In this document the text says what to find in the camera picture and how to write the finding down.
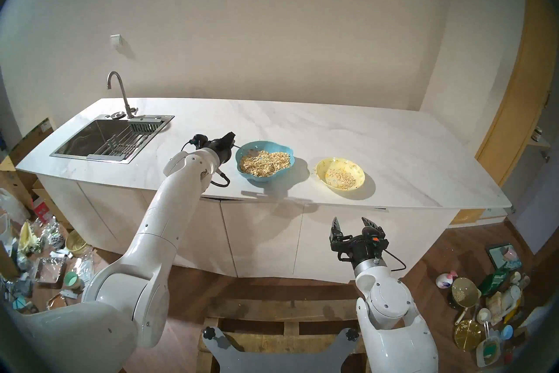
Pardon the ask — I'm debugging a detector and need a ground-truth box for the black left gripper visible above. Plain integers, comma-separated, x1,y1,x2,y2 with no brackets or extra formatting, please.
208,131,237,167

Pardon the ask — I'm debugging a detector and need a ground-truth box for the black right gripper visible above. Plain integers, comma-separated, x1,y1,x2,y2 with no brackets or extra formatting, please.
330,216,389,267

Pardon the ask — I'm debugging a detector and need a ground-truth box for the blue flower-shaped bowl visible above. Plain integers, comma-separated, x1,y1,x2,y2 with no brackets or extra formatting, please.
235,141,295,183

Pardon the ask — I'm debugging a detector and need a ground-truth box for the small oat cereal heap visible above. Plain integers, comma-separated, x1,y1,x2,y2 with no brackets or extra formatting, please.
325,168,356,190

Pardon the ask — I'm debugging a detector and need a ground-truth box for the yellow floral bowl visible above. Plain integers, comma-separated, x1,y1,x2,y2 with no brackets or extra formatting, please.
315,158,366,191

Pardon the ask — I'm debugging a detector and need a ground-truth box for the white and green scoop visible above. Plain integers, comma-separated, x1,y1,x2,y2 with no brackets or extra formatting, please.
476,324,501,368

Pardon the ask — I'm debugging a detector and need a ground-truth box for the white counter cabinet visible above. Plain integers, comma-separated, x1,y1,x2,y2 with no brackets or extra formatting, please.
35,173,463,283

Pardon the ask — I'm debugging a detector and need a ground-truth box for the metal sink drain rack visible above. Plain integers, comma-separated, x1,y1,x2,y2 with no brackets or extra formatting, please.
87,133,147,158

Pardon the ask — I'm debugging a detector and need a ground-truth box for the curved metal faucet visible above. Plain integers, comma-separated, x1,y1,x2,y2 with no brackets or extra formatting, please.
107,71,138,119

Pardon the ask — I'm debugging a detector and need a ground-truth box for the stainless steel sink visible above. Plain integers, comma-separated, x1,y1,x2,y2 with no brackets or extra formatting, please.
50,114,175,165

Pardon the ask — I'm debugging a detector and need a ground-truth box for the green snack bag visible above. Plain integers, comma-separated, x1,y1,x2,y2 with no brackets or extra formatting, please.
480,261,522,296

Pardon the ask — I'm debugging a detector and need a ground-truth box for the gold round plate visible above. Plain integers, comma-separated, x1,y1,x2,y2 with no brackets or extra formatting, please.
454,319,483,351

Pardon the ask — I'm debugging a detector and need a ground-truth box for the white jug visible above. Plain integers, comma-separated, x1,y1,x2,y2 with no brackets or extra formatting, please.
500,285,523,312

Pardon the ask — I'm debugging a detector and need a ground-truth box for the wicker basket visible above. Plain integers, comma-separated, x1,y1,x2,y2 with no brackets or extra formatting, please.
65,230,91,257

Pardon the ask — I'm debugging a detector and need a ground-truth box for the brown cardboard box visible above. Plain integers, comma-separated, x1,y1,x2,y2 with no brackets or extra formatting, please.
9,117,55,167

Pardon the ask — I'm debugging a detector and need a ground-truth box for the wooden door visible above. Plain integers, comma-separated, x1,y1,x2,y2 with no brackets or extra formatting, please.
450,0,559,226

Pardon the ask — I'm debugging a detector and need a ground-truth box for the clear plastic tray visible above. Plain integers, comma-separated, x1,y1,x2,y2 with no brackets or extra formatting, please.
36,256,66,284

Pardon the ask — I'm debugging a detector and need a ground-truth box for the yellow-green bag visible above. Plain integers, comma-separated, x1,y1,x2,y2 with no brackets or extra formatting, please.
17,220,39,255

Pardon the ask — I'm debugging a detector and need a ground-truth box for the white plastic bag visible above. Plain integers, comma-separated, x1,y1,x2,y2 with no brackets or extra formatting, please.
0,188,30,224

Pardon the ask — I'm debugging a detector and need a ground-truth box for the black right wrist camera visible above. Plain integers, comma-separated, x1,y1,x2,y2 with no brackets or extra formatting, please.
360,233,389,249

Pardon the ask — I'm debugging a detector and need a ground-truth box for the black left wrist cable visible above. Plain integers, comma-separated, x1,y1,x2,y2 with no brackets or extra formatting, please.
180,138,231,188

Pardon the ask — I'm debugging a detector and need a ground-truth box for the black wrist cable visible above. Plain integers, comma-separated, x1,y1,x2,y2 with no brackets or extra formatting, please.
384,249,407,272
180,138,231,188

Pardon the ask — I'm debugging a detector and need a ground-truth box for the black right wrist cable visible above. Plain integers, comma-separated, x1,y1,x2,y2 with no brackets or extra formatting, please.
384,249,407,272

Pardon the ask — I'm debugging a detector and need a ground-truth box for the gold colander with handle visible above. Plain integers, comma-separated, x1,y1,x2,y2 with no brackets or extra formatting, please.
451,277,482,325

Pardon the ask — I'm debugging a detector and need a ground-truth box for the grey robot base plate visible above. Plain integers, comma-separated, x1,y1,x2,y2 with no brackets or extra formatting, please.
202,326,359,373

